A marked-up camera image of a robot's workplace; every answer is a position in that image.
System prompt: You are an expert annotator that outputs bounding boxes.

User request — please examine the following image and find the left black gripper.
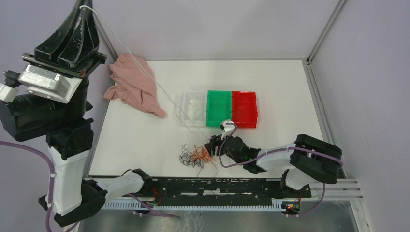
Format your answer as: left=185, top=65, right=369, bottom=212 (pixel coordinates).
left=28, top=0, right=111, bottom=118

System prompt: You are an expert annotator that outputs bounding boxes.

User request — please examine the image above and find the orange cable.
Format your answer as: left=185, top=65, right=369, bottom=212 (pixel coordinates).
left=189, top=145, right=216, bottom=165

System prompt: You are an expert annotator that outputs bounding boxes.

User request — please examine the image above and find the black cable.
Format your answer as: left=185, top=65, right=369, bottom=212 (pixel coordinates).
left=178, top=143, right=219, bottom=179

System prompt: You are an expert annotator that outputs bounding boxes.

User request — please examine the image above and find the white cable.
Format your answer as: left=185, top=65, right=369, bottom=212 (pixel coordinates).
left=79, top=4, right=212, bottom=145

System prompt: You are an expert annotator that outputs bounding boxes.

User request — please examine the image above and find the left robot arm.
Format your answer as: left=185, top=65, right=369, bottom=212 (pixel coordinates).
left=0, top=0, right=152, bottom=231

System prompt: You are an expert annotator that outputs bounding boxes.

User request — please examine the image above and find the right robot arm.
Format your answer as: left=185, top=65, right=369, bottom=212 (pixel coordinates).
left=204, top=134, right=343, bottom=197

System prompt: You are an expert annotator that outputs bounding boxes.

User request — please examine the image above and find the clear plastic bin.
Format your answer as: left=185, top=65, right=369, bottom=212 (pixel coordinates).
left=176, top=91, right=207, bottom=127

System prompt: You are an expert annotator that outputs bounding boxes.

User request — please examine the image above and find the green plastic bin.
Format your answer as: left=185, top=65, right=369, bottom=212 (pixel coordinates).
left=205, top=90, right=232, bottom=127

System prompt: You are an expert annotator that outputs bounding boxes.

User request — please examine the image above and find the red plastic bin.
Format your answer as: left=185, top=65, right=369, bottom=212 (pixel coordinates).
left=232, top=91, right=258, bottom=129

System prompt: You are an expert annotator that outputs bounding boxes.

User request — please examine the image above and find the pink cloth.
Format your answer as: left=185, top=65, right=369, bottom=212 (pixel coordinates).
left=103, top=54, right=166, bottom=118

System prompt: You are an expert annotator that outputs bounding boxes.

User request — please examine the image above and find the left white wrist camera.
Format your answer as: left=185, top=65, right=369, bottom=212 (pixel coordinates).
left=0, top=64, right=83, bottom=104

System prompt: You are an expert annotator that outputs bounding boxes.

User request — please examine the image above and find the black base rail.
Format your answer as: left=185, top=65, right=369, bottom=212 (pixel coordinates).
left=134, top=177, right=312, bottom=206

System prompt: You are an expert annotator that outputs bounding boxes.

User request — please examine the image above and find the aluminium frame rail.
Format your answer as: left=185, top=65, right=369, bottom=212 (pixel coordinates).
left=89, top=174, right=363, bottom=201

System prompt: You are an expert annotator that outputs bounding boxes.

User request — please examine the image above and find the white slotted cable duct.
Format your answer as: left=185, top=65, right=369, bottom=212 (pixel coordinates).
left=102, top=199, right=285, bottom=213

